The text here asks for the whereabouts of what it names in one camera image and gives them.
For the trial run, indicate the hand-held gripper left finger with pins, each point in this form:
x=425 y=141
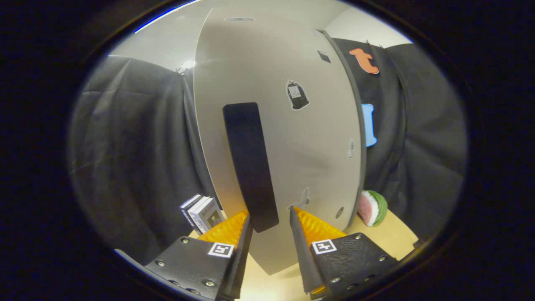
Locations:
x=244 y=255

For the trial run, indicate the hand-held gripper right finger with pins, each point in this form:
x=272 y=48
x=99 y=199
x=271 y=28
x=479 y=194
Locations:
x=303 y=259

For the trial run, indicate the dark grey shoe cabinet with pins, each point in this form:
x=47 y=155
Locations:
x=362 y=138

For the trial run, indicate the grey cover book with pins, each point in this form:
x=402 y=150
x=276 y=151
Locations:
x=212 y=217

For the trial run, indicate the white spine book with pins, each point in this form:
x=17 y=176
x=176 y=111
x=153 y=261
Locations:
x=196 y=212

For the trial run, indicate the dark blue spine book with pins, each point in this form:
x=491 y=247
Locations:
x=187 y=209

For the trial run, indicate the toy watermelon slice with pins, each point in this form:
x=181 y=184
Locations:
x=372 y=209

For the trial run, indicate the black backdrop cloth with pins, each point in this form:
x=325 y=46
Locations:
x=133 y=159

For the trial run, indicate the ceiling light strip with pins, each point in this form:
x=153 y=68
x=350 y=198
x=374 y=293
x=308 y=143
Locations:
x=163 y=14

